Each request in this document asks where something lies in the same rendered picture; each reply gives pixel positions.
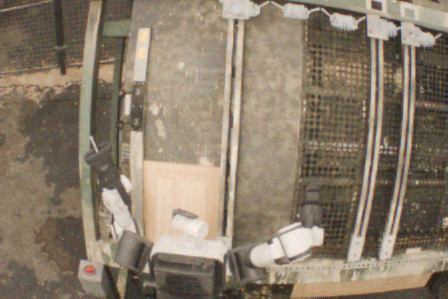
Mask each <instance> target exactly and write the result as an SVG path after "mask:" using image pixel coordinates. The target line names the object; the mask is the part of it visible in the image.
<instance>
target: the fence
mask: <svg viewBox="0 0 448 299"><path fill-rule="evenodd" d="M141 30H145V31H148V37H147V40H146V42H144V43H142V42H140V33H141ZM151 33H152V28H140V29H139V34H138V37H137V49H136V63H135V65H134V81H145V87H144V106H143V131H142V132H135V131H131V165H130V173H131V185H132V189H131V193H132V197H131V200H132V203H131V206H132V218H135V219H136V222H138V223H139V224H140V227H141V228H140V229H141V230H142V234H143V236H144V237H145V233H144V228H145V222H144V209H143V201H144V194H143V161H144V134H145V104H146V85H147V74H148V63H149V47H150V46H151ZM139 46H141V47H146V51H145V59H140V58H138V50H139Z"/></svg>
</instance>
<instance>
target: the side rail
mask: <svg viewBox="0 0 448 299"><path fill-rule="evenodd" d="M107 4H108V0H93V1H91V5H90V10H89V14H88V21H87V29H86V38H85V47H84V57H83V68H82V77H81V86H80V109H79V172H80V188H81V200H82V211H83V227H84V235H85V239H86V240H90V241H94V242H96V241H97V239H98V238H99V237H100V236H101V234H100V225H99V215H98V210H99V207H98V195H97V184H96V177H95V171H94V169H93V166H91V165H88V164H87V163H86V162H85V161H84V157H83V156H84V155H85V153H86V152H87V151H89V150H90V149H92V148H93V146H92V144H91V143H90V141H89V137H91V136H93V138H94V140H95V142H96V110H97V93H98V76H99V62H100V59H101V49H102V39H103V38H102V32H103V23H104V21H105V14H106V12H107Z"/></svg>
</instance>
